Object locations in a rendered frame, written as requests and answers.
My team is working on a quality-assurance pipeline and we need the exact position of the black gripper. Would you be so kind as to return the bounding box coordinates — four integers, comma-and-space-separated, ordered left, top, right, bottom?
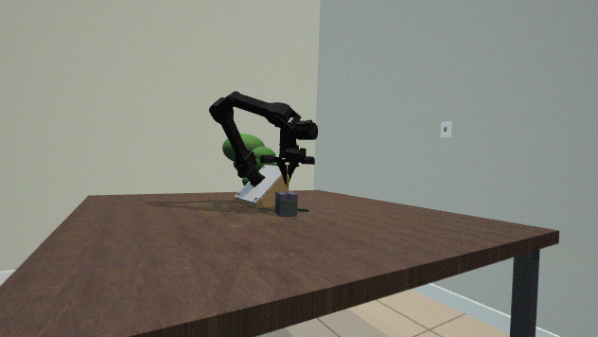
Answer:
260, 139, 315, 185

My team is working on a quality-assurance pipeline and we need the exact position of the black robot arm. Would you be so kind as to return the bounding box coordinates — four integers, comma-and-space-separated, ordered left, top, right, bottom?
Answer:
209, 91, 318, 187

